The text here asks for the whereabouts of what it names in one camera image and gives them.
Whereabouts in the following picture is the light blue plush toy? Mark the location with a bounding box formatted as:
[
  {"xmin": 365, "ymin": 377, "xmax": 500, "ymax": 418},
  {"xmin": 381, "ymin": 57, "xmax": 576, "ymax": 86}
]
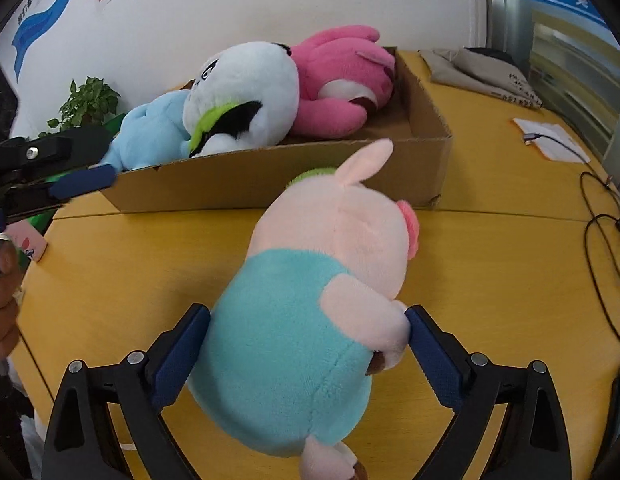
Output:
[{"xmin": 100, "ymin": 89, "xmax": 191, "ymax": 172}]

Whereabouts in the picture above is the panda plush toy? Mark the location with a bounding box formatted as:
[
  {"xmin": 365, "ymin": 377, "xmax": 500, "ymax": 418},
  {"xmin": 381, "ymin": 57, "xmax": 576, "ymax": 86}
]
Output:
[{"xmin": 182, "ymin": 41, "xmax": 300, "ymax": 158}]

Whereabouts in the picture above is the pink pig plush teal shirt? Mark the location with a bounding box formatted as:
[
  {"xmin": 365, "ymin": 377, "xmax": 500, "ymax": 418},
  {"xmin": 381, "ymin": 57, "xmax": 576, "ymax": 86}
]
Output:
[{"xmin": 188, "ymin": 139, "xmax": 419, "ymax": 479}]

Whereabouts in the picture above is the pink plush bear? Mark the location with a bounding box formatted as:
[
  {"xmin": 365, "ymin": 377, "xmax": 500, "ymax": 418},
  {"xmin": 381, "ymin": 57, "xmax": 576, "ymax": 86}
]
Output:
[{"xmin": 291, "ymin": 25, "xmax": 395, "ymax": 140}]

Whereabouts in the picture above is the person's left hand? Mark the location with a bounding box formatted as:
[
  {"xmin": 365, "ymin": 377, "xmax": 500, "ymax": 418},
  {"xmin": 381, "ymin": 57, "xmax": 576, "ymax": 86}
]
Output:
[{"xmin": 0, "ymin": 242, "xmax": 22, "ymax": 360}]

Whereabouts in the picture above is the green cloth covered bench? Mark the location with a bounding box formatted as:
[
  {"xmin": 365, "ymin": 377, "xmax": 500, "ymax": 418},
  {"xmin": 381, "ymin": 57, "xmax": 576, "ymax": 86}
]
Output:
[{"xmin": 8, "ymin": 125, "xmax": 119, "ymax": 226}]

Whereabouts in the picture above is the small pink toy figure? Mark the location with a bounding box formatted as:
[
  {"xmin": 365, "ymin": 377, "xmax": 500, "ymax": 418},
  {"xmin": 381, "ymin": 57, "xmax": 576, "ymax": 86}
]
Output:
[{"xmin": 3, "ymin": 214, "xmax": 50, "ymax": 262}]

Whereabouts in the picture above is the green potted plant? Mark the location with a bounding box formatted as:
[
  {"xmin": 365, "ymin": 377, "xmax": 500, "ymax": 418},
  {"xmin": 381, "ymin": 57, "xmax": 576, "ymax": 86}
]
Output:
[{"xmin": 40, "ymin": 77, "xmax": 121, "ymax": 136}]

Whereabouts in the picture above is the cardboard box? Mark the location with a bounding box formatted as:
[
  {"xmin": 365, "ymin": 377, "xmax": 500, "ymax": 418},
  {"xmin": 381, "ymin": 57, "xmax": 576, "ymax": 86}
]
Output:
[{"xmin": 104, "ymin": 50, "xmax": 453, "ymax": 214}]

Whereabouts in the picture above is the white paper sheet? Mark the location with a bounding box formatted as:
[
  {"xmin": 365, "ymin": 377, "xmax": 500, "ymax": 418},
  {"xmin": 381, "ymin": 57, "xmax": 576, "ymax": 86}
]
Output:
[{"xmin": 513, "ymin": 118, "xmax": 591, "ymax": 165}]

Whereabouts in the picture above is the beige cloth bag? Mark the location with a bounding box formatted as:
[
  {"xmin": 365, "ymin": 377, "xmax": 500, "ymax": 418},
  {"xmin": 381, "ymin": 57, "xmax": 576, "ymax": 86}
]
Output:
[{"xmin": 419, "ymin": 48, "xmax": 542, "ymax": 110}]

